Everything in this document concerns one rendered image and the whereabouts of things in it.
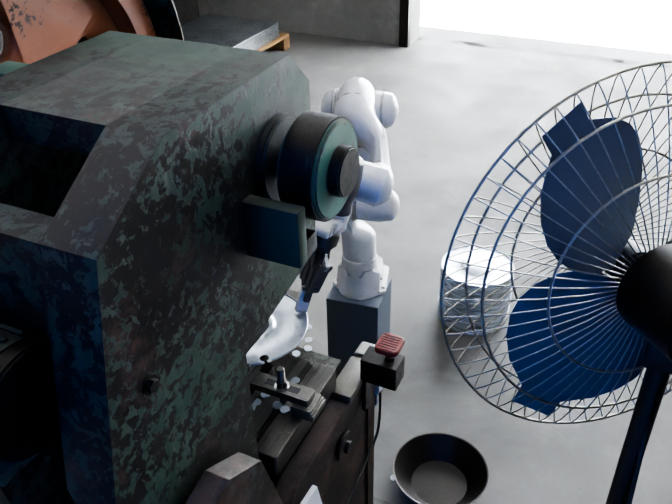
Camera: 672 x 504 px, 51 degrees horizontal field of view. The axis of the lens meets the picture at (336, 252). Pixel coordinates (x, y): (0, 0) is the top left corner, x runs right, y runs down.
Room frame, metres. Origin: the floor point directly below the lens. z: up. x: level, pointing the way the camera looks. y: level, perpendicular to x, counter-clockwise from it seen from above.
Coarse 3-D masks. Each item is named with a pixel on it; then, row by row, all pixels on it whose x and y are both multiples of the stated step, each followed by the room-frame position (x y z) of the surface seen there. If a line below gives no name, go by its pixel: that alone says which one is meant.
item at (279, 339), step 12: (288, 300) 1.44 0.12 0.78; (276, 312) 1.39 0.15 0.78; (288, 312) 1.39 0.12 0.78; (276, 324) 1.35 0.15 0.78; (288, 324) 1.35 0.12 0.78; (300, 324) 1.34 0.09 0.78; (264, 336) 1.30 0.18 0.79; (276, 336) 1.30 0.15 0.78; (288, 336) 1.30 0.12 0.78; (300, 336) 1.30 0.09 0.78; (252, 348) 1.26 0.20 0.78; (264, 348) 1.26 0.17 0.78; (276, 348) 1.26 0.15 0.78; (288, 348) 1.26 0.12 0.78; (252, 360) 1.22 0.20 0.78
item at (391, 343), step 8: (384, 336) 1.32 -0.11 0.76; (392, 336) 1.32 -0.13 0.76; (400, 336) 1.32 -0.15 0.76; (376, 344) 1.29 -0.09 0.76; (384, 344) 1.29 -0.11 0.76; (392, 344) 1.29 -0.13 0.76; (400, 344) 1.29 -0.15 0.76; (376, 352) 1.27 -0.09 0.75; (384, 352) 1.26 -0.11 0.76; (392, 352) 1.26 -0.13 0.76
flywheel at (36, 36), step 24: (0, 0) 1.37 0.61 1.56; (24, 0) 1.42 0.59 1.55; (48, 0) 1.47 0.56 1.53; (72, 0) 1.53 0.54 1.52; (96, 0) 1.59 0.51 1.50; (120, 0) 1.61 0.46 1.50; (0, 24) 1.38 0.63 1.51; (24, 24) 1.40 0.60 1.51; (48, 24) 1.46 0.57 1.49; (72, 24) 1.51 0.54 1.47; (96, 24) 1.58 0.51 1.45; (120, 24) 1.63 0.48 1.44; (144, 24) 1.66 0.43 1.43; (24, 48) 1.39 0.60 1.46; (48, 48) 1.44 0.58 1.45
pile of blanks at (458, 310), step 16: (448, 288) 2.26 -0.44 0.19; (464, 288) 2.22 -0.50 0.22; (496, 288) 2.20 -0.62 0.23; (448, 304) 2.25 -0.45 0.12; (464, 304) 2.22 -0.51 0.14; (496, 304) 2.21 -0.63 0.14; (448, 320) 2.25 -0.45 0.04; (464, 320) 2.20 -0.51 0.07; (480, 320) 2.19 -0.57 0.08; (496, 320) 2.20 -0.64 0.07
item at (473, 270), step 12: (456, 252) 2.43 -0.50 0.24; (468, 252) 2.43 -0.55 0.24; (480, 252) 2.43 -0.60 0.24; (456, 264) 2.35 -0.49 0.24; (480, 264) 2.33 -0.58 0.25; (492, 264) 2.33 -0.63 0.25; (456, 276) 2.26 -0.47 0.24; (468, 276) 2.26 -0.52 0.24; (480, 276) 2.26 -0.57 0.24; (492, 276) 2.26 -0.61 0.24; (504, 276) 2.26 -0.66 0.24
